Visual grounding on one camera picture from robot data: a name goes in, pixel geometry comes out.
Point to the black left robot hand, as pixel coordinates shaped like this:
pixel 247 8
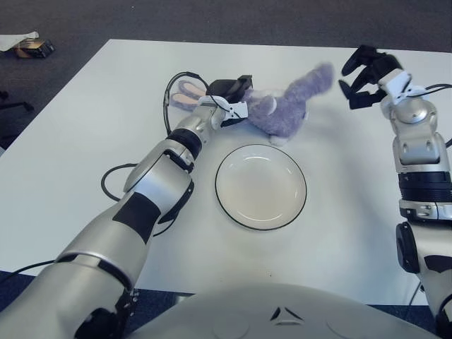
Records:
pixel 226 88

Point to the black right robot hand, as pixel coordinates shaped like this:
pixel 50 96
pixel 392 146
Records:
pixel 381 65

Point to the purple plush bunny doll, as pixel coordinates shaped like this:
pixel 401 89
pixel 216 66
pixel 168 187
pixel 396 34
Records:
pixel 282 113

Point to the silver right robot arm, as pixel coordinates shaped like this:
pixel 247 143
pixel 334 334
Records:
pixel 416 148

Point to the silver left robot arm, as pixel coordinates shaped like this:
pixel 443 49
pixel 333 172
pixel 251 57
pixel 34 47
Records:
pixel 159 176

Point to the white plate with black rim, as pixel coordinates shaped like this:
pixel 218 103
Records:
pixel 261 187

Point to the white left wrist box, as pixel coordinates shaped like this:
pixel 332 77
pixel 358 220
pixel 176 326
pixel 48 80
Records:
pixel 236 109

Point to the black cardboard box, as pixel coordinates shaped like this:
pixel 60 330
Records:
pixel 35 49

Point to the black office chair base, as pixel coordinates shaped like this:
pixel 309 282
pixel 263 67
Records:
pixel 14 105

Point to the grey robot torso shell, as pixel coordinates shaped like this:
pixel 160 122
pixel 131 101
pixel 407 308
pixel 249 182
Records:
pixel 282 310

